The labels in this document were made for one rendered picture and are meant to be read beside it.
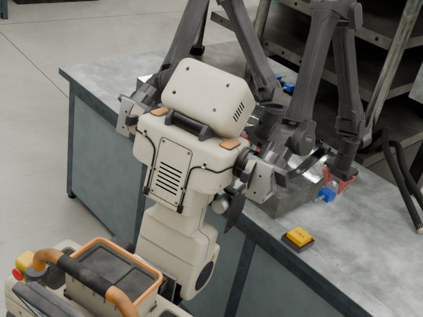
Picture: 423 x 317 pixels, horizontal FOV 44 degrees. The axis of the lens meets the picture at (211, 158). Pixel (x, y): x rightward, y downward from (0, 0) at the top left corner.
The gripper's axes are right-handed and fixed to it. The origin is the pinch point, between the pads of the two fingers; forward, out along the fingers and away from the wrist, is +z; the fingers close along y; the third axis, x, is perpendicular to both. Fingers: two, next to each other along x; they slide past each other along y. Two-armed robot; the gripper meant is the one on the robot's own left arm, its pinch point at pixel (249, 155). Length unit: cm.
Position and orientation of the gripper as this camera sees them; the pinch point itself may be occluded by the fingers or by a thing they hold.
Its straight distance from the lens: 186.6
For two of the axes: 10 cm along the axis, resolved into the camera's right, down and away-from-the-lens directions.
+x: -6.8, 1.6, -7.1
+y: -6.4, -6.0, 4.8
